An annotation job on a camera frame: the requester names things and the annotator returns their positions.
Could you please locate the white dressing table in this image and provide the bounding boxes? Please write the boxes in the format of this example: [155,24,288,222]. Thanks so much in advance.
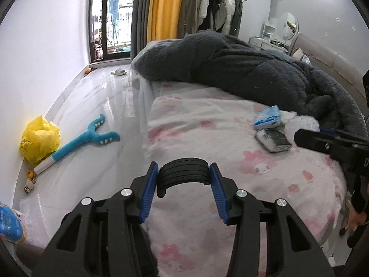
[248,23,289,54]

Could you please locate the dark grey hanging pants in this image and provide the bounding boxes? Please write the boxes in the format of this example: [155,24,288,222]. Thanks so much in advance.
[231,0,244,36]

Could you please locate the grey curtain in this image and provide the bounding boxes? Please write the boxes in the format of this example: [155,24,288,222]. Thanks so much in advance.
[176,0,196,39]
[131,0,153,58]

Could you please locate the black and white packet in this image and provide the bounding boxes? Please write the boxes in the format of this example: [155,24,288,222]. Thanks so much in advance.
[255,128,292,152]

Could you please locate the beige bed headboard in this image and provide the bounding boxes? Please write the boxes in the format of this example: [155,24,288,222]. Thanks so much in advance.
[288,33,369,113]

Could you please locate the yellow plastic bag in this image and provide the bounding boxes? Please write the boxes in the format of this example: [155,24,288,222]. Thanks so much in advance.
[19,115,62,165]

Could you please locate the white mattress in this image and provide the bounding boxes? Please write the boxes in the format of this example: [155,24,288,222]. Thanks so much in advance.
[131,39,162,127]

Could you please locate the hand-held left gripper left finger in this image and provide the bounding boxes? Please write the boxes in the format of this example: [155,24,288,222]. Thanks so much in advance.
[30,161,160,277]

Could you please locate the blue hanging garment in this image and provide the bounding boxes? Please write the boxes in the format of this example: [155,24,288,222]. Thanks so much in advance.
[108,0,122,25]

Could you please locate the beige hanging coat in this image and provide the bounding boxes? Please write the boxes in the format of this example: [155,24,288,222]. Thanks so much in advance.
[184,0,209,33]

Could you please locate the black rubber tire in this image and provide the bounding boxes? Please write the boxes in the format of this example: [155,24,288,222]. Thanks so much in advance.
[156,158,210,198]

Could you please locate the black framed glass door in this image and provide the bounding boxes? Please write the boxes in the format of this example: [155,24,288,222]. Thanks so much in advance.
[88,0,139,64]

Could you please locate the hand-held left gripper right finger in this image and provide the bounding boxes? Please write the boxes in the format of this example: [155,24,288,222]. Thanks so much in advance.
[209,162,336,277]

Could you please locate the round mirror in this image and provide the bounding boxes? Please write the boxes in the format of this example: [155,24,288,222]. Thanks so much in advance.
[277,12,299,42]

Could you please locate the dark grey fleece blanket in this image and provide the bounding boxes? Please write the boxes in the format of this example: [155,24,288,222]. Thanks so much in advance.
[134,29,369,148]

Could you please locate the blue tissue packet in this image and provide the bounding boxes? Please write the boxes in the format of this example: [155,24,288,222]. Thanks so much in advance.
[254,105,281,130]

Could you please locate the yellow curtain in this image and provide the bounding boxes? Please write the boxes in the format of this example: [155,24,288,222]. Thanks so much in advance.
[146,0,186,44]

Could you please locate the blue forked plush toy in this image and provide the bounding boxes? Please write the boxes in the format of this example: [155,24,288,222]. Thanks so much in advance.
[34,114,120,175]

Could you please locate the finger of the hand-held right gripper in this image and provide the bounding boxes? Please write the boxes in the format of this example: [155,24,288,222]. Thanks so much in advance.
[293,128,346,158]

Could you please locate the pink printed bed sheet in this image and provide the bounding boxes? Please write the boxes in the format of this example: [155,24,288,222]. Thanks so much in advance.
[138,81,348,277]

